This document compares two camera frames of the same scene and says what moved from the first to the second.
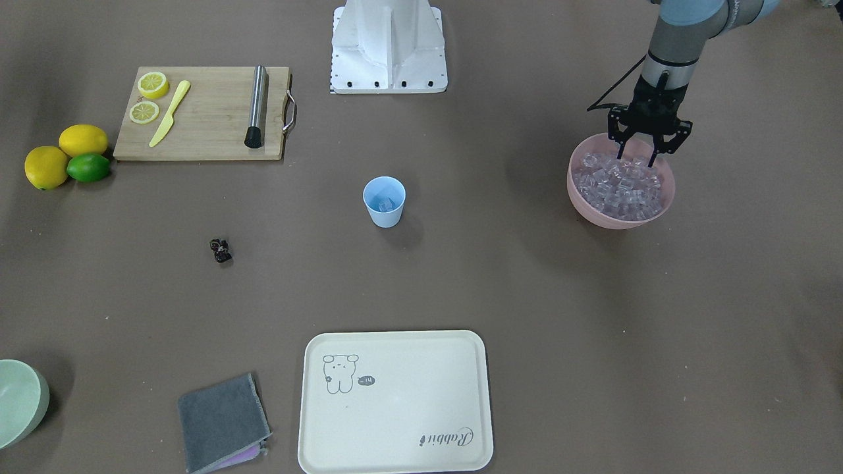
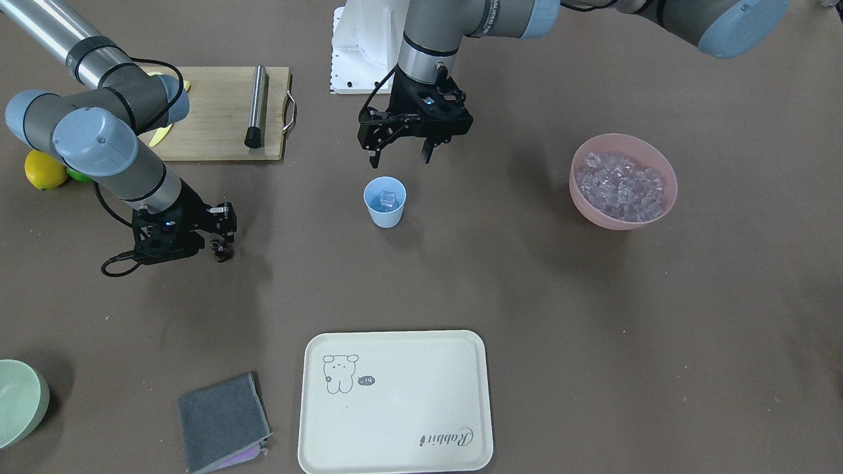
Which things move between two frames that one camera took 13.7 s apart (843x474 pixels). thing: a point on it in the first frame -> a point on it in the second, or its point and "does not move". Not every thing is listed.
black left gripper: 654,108 -> 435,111
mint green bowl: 24,395 does not move
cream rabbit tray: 388,402 does not move
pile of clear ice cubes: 626,189 does not move
